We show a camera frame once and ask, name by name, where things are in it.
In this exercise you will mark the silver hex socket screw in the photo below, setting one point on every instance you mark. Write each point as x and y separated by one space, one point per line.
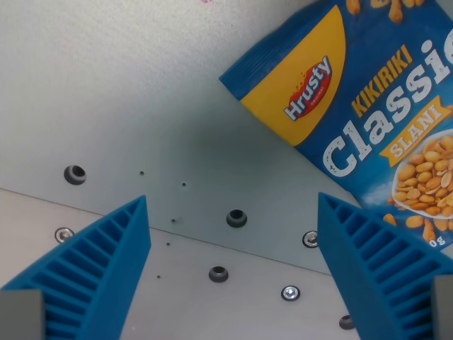
63 234
310 239
290 293

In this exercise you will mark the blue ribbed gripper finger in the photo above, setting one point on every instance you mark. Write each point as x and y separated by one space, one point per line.
385 272
85 269

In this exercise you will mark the blue Hrusty peanut bag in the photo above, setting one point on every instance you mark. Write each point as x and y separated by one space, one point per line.
371 106

